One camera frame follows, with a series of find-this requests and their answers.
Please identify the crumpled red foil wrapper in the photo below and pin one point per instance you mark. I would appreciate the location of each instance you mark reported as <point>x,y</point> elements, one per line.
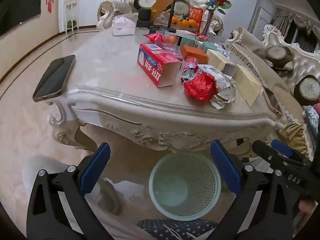
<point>200,87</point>

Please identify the dark glass vase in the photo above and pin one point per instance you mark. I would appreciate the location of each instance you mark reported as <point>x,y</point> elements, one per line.
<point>208,22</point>

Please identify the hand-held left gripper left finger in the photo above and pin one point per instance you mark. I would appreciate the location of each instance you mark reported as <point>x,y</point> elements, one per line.
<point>95,170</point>

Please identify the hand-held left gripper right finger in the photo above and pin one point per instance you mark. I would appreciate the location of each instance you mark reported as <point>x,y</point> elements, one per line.
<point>225,170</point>

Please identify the black television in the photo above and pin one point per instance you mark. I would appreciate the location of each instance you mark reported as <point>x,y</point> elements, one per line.
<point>25,5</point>

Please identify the pale green mesh wastebasket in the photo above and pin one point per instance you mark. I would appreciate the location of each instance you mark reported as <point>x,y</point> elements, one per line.
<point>185,185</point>

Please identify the red and silver wrapper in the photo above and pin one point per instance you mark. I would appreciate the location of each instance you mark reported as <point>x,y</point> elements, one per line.
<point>190,67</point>

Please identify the loose orange fruit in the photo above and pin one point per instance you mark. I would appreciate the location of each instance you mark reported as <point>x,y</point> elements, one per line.
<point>171,39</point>

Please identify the star-patterned dark cloth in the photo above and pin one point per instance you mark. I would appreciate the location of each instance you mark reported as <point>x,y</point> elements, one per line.
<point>175,227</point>

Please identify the black phone stand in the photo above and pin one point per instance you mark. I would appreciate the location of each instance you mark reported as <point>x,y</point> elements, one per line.
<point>172,5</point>

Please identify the black smartphone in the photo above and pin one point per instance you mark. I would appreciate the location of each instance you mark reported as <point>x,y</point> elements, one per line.
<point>53,78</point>

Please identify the red cardboard box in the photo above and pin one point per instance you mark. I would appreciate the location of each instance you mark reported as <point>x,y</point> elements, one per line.
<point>155,63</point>

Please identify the ornate white marble table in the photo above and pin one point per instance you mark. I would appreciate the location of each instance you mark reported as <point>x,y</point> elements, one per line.
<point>175,137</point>

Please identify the cream cardboard box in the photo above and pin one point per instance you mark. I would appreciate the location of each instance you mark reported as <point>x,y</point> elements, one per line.
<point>221,60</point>

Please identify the white plastic bag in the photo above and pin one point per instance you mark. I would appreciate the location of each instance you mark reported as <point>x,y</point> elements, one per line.
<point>122,26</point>

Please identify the red snack packet blue edges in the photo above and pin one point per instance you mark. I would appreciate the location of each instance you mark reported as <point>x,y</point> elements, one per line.
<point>153,38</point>

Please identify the small green plant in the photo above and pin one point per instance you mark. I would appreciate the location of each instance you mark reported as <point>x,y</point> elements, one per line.
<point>71,23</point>

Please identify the brown paper envelope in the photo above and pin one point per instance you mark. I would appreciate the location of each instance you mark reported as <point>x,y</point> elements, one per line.
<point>162,3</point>

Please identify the person's right hand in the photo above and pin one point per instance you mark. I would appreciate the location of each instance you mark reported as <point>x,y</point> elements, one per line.
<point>307,206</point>

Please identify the orange cardboard box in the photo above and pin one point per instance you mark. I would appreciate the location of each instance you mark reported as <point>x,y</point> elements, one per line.
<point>193,53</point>

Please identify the pale yellow envelope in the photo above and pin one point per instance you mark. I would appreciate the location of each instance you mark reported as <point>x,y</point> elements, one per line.
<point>247,82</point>

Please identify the grey curtain valance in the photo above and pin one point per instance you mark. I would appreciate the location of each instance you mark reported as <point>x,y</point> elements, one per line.
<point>290,20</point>

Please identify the black speaker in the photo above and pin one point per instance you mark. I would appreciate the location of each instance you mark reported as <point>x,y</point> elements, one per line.
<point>145,13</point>

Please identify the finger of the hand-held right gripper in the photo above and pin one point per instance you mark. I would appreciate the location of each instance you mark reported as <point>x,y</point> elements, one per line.
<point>265,155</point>
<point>281,148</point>

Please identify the rose bouquet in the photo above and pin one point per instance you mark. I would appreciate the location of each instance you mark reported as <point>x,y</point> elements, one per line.
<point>220,0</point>

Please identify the white plant stand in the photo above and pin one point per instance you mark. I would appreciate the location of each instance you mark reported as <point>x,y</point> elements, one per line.
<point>72,15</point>

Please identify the teal cardboard box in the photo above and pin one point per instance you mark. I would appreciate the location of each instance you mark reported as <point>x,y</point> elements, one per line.
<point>187,40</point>
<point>208,46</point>

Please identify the round black-rimmed cushion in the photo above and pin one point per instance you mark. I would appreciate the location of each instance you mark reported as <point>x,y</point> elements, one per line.
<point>181,6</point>
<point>146,1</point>
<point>276,53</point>
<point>308,90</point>

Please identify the crumpled printed paper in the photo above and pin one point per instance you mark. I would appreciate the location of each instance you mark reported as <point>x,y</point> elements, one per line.
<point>225,85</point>

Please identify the pink phone case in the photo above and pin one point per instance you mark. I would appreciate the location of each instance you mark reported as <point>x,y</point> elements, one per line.
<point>271,103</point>

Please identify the blue patterned cloth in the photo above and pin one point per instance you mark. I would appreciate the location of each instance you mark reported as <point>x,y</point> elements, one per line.
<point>311,117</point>

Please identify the black flat box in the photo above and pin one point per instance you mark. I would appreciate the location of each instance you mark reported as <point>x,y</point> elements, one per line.
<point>143,24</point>

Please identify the ornate beige covered sofa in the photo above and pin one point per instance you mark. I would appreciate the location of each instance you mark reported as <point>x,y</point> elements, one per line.
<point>252,47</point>

